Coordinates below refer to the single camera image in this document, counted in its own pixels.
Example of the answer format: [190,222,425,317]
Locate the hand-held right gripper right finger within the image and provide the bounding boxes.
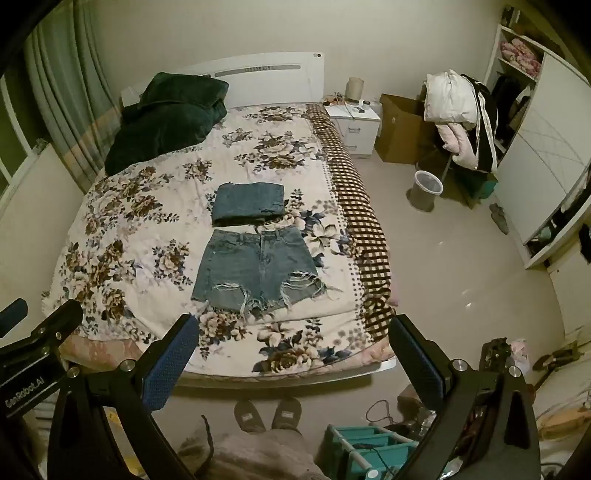
[388,314,542,480]

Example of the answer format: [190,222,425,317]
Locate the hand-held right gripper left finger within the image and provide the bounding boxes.
[48,314,208,480]

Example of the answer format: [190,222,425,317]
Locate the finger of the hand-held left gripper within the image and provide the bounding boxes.
[0,300,85,358]
[0,298,30,339]

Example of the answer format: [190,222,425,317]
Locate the ripped denim shorts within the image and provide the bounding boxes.
[191,226,343,322]

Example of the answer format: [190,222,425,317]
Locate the folded denim pants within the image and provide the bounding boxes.
[211,182,285,228]

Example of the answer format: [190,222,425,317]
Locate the grey slipper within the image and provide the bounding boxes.
[271,397,302,433]
[233,399,267,434]

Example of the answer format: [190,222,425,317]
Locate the teal storage rack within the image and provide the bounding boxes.
[322,423,420,480]

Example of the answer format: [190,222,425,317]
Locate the bed with floral quilt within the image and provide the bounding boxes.
[41,104,398,376]

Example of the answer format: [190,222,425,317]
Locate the person's grey trousers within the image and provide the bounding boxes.
[177,427,334,480]

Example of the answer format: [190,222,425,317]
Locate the grey shoes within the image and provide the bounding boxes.
[489,202,510,236]

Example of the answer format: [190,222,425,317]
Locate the grey trash bin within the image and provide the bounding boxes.
[406,170,444,213]

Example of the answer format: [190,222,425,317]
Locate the brown checked bed sheet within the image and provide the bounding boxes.
[306,103,399,344]

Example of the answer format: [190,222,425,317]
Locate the dark green blanket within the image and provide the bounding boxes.
[104,71,230,176]

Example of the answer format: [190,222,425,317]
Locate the grey striped curtain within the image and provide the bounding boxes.
[22,0,122,195]

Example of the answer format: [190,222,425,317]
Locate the pink garment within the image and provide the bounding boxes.
[438,122,482,171]

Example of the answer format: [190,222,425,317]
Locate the brown cardboard box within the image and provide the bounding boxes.
[373,93,452,165]

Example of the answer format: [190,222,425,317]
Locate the white wardrobe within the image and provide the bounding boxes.
[484,4,591,271]

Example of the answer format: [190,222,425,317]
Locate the white nightstand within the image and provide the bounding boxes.
[323,100,383,158]

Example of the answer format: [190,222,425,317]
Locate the black garment with white stripes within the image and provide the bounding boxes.
[461,74,503,175]

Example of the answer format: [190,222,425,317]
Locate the white puffy jacket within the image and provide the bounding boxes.
[423,69,482,126]

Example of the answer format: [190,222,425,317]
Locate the pink floral bedding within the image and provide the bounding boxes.
[500,38,542,78]

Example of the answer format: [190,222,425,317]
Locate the black cable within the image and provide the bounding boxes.
[366,399,417,435]

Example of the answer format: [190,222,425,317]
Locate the white bed frame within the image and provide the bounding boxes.
[119,51,399,389]

